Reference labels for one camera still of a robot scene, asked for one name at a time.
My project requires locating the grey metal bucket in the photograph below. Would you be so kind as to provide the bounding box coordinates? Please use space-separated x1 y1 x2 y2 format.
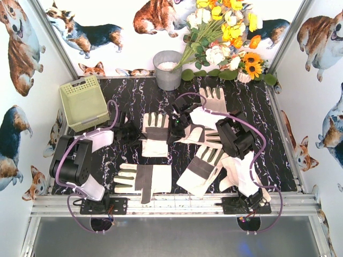
153 50 182 91

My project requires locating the artificial flower bouquet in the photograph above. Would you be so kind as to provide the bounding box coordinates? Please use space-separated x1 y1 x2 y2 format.
174 1 263 70

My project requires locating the work glove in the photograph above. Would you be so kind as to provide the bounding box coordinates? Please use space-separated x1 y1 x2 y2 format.
176 145 228 198
142 112 169 157
219 151 259 196
113 163 172 205
176 124 222 149
192 86 228 129

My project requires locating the green plastic storage basket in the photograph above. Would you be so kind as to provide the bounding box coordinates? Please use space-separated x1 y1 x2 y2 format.
59 75 110 132

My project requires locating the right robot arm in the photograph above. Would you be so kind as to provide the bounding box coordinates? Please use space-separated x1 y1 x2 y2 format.
167 96 271 207

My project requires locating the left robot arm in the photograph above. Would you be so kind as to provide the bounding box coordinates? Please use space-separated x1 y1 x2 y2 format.
49 112 146 212

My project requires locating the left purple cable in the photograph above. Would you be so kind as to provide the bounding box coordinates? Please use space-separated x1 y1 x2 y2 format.
55 100 120 235

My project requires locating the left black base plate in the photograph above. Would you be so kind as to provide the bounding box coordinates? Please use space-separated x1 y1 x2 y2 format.
72 198 128 215

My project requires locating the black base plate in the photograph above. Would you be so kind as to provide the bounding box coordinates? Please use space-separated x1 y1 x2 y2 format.
72 198 128 215
214 197 272 214

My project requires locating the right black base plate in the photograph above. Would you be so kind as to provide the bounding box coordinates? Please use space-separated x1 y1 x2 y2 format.
214 197 272 214

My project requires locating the small sunflower pot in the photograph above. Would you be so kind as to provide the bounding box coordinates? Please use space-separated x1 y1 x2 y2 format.
237 51 269 83

